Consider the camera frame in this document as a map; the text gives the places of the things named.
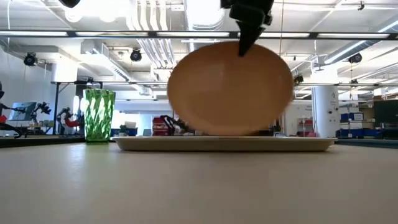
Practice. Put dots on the red storage boxes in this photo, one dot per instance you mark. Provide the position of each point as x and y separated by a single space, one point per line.
159 127

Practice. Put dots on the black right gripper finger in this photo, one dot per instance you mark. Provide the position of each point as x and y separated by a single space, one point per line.
247 37

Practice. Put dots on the black overhead frame bar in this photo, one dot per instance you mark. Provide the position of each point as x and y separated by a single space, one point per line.
124 34

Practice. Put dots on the green faceted plastic cup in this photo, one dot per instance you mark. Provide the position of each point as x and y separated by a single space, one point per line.
99 118

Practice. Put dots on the blue storage bin row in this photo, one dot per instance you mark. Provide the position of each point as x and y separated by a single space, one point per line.
360 133

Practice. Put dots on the black red background robot arm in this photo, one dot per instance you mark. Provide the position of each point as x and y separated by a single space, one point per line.
71 123
9 128

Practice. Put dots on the orange round plate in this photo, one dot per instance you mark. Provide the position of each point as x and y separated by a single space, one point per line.
224 93

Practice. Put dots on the black background robot arm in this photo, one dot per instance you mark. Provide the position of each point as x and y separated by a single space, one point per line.
171 123
43 108

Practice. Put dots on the silver ventilation duct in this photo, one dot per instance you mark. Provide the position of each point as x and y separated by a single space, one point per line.
203 15

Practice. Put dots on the long white ceiling light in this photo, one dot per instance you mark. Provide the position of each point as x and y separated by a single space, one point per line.
109 65

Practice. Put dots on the small white box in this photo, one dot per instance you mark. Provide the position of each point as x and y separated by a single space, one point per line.
130 124

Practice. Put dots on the tilted computer monitor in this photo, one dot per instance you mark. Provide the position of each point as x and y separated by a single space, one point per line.
22 111

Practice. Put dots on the white shelf with red items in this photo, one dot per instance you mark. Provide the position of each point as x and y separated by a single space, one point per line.
305 127

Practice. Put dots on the black ceiling-hung camera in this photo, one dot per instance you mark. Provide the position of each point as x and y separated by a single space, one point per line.
298 79
30 59
355 58
136 55

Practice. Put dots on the blue labelled storage bin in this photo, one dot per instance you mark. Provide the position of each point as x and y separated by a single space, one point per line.
351 117

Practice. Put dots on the black neighbouring table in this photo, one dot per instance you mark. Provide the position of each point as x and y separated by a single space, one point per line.
40 141

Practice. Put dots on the white round column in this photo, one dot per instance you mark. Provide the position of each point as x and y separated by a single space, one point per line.
325 109

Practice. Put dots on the cream rectangular tray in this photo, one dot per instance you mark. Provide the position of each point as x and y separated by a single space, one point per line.
224 143

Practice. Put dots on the small blue bin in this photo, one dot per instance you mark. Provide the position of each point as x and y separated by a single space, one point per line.
132 132

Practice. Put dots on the black frame stand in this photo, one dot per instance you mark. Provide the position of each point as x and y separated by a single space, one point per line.
56 105

